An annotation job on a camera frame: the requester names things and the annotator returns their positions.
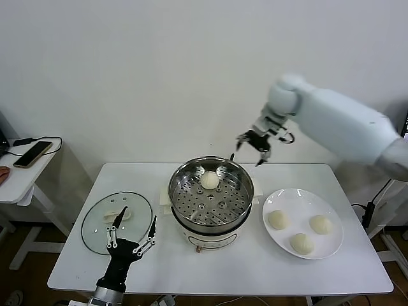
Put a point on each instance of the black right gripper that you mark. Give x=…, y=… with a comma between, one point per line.
x=261, y=142

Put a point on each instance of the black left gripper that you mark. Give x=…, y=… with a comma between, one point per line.
x=121, y=258

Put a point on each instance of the white round plate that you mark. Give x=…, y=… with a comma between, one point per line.
x=306, y=204

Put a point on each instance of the bystander bare hand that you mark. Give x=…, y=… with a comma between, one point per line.
x=4, y=171

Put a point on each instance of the white floor power strip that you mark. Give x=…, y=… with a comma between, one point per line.
x=164, y=301

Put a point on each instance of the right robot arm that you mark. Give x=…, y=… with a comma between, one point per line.
x=334, y=118

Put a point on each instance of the gold edged smartphone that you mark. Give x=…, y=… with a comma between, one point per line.
x=32, y=155

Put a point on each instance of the white steamed baozi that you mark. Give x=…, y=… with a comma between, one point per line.
x=209, y=180
x=278, y=220
x=301, y=243
x=320, y=224

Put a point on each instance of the black laptop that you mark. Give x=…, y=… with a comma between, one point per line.
x=405, y=124

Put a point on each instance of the black power adapter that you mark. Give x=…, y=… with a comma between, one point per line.
x=22, y=142

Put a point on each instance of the round glass lid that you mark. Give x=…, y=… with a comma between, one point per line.
x=95, y=229

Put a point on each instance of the black device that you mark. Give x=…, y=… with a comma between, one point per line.
x=2, y=141

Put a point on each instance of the grey shoe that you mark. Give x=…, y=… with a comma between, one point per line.
x=15, y=299

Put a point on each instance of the stainless steel steamer basket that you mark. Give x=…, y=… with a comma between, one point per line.
x=185, y=178

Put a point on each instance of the white side table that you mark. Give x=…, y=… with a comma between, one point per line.
x=393, y=248
x=19, y=185

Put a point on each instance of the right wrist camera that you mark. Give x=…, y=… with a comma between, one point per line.
x=277, y=126

